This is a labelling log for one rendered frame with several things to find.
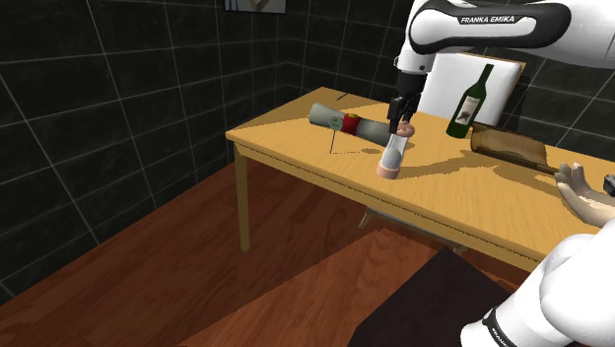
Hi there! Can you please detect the grey bottle with red label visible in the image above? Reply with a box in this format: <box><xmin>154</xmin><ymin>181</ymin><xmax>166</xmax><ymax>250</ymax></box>
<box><xmin>307</xmin><ymin>102</ymin><xmax>403</xmax><ymax>148</ymax></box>

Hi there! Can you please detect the clear grinder with pink caps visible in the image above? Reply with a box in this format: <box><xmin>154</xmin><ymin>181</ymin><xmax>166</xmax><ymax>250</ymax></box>
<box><xmin>376</xmin><ymin>121</ymin><xmax>416</xmax><ymax>181</ymax></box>

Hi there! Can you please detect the dial thermometer with thin probe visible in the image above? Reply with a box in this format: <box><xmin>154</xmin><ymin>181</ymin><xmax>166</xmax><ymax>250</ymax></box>
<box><xmin>327</xmin><ymin>113</ymin><xmax>345</xmax><ymax>156</ymax></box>

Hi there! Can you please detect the green wine bottle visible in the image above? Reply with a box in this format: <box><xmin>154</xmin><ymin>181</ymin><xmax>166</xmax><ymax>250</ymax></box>
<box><xmin>444</xmin><ymin>63</ymin><xmax>496</xmax><ymax>140</ymax></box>

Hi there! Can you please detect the light wooden table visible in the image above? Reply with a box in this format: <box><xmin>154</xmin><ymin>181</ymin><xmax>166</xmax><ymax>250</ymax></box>
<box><xmin>225</xmin><ymin>86</ymin><xmax>615</xmax><ymax>274</ymax></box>

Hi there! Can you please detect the dark robot stand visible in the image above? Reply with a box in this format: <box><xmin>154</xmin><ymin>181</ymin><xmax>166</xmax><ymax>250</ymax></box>
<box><xmin>347</xmin><ymin>246</ymin><xmax>513</xmax><ymax>347</ymax></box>

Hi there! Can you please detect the pale hand figure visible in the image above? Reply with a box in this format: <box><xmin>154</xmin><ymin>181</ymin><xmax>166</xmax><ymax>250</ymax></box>
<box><xmin>553</xmin><ymin>162</ymin><xmax>615</xmax><ymax>230</ymax></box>

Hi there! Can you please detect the wall picture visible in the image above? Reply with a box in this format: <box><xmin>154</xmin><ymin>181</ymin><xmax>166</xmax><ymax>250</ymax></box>
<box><xmin>224</xmin><ymin>0</ymin><xmax>288</xmax><ymax>15</ymax></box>

